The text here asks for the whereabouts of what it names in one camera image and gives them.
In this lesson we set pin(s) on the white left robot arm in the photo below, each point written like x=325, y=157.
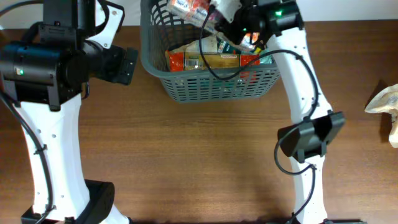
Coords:
x=45, y=77

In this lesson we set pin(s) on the beige paper bag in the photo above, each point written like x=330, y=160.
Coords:
x=187, y=57

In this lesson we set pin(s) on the multicolour tissue pack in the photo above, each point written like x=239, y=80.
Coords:
x=201, y=14

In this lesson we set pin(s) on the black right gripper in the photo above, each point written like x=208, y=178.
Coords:
x=232, y=30

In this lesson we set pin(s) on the grey plastic basket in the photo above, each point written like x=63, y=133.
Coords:
x=161, y=31

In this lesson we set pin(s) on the teal snack packet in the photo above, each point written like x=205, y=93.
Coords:
x=265, y=59

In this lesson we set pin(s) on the orange biscuit package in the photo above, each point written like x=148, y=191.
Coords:
x=221, y=61

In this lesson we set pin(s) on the green coffee mix bag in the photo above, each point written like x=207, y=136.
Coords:
x=223, y=47

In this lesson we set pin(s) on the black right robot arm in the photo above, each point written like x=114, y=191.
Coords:
x=280, y=26

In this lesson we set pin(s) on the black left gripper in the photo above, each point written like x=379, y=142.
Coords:
x=126, y=66

